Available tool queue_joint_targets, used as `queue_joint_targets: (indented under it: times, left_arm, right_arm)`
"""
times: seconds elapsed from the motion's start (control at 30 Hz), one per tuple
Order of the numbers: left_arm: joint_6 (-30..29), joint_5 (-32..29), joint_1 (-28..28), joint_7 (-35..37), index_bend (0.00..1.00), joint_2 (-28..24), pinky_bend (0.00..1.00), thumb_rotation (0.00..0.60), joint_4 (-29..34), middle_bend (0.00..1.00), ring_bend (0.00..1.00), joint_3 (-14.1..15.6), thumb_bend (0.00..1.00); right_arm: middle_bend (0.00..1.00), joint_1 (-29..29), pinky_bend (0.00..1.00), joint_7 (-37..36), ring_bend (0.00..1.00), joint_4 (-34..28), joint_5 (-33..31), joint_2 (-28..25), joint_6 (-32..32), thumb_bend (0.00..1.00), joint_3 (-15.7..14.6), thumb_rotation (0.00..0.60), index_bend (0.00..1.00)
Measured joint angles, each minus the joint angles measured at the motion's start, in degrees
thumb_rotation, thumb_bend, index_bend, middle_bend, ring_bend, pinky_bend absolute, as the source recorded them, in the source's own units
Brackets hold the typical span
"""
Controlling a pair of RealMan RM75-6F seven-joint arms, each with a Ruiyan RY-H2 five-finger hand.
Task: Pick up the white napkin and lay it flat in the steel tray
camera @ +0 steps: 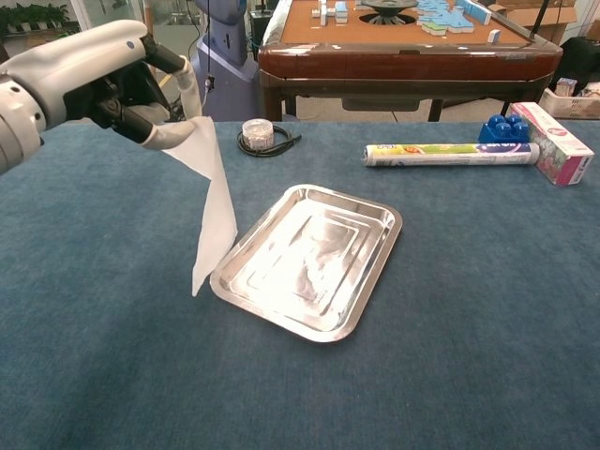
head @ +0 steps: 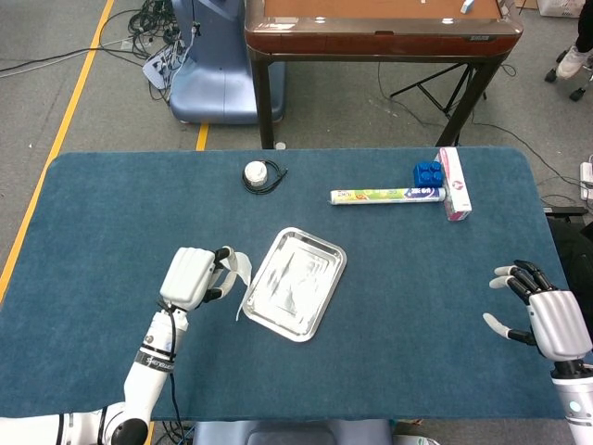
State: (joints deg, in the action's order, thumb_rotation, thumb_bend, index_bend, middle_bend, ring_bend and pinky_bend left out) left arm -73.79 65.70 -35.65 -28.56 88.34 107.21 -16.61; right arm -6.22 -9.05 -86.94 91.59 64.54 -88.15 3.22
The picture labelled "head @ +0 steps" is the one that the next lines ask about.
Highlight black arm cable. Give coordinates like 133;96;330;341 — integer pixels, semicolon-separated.
156;299;186;430

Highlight white power strip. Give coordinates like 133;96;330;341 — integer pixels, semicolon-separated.
579;160;593;201
142;44;186;89

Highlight pink white carton box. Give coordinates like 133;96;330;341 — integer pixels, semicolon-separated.
437;146;473;223

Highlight small round white jar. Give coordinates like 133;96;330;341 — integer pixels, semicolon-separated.
244;160;269;184

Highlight black tripod stand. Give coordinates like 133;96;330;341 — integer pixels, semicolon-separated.
390;62;488;117

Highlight brown wooden mahjong table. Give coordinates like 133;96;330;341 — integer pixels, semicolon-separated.
244;0;524;149

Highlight white paper sheet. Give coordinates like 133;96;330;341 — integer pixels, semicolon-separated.
221;247;254;322

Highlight blue toy brick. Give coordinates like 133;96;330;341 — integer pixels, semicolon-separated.
412;160;444;188

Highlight blue table cloth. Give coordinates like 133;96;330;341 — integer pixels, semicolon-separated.
0;146;572;422

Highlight coiled black cable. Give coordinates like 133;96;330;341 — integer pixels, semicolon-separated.
242;159;289;195

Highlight tangled black floor cables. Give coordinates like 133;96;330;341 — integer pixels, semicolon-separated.
124;0;196;101

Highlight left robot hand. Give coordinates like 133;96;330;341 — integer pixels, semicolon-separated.
158;247;237;312

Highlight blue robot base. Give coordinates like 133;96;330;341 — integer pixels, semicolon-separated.
169;0;286;125

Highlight white shoe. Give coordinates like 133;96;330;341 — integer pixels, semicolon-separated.
555;44;593;80

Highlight cling film roll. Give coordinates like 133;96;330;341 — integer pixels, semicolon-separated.
329;186;447;208

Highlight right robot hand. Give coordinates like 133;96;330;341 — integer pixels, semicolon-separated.
482;259;593;362

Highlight stainless steel tray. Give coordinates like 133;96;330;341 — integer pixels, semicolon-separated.
242;226;348;343

